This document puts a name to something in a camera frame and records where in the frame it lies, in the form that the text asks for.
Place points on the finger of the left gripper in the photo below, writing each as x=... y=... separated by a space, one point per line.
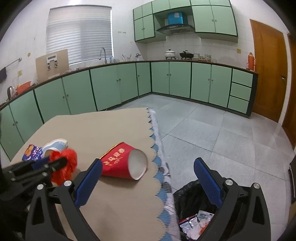
x=46 y=166
x=26 y=166

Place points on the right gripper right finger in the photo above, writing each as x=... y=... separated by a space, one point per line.
x=242 y=212

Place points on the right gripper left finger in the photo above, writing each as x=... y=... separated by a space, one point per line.
x=43 y=221

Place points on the blue snack bag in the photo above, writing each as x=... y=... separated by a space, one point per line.
x=32 y=153

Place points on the red plastic bag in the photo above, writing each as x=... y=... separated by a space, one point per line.
x=65 y=173

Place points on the blue white paper cup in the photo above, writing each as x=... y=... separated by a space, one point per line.
x=57 y=145

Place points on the red paper cup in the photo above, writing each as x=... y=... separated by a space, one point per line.
x=124 y=161

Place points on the black trash bin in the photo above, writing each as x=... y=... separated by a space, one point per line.
x=190 y=199

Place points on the green lower kitchen cabinets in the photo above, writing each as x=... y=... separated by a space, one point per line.
x=105 y=87

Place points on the green kitchen cabinets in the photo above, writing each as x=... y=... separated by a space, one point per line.
x=105 y=87
x=156 y=20

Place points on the green upper kitchen cabinets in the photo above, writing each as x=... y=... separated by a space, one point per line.
x=156 y=20

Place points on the beige tablecloth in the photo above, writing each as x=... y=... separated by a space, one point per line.
x=132 y=199

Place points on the electric kettle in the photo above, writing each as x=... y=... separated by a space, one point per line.
x=11 y=92

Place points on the orange plastic basket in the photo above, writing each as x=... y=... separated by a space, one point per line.
x=21 y=88

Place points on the dark hanging towel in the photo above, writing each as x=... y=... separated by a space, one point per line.
x=3 y=75

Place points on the cardboard box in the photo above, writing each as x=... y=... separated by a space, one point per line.
x=52 y=65

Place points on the brown wooden door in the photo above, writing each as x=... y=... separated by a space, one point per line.
x=271 y=67
x=289 y=120

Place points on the chrome sink faucet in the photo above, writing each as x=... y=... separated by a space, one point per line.
x=102 y=51

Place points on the white window blind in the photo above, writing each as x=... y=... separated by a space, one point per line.
x=82 y=30

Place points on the orange thermos bottle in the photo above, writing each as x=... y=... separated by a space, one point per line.
x=251 y=62

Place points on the white cooking pot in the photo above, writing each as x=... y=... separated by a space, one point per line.
x=170 y=54

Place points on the black wok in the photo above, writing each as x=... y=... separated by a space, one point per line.
x=186 y=55

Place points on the black range hood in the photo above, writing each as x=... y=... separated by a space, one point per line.
x=176 y=29

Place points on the blue box on hood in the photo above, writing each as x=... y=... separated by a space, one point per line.
x=177 y=18

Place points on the metal towel rail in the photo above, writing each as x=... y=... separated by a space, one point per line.
x=17 y=60

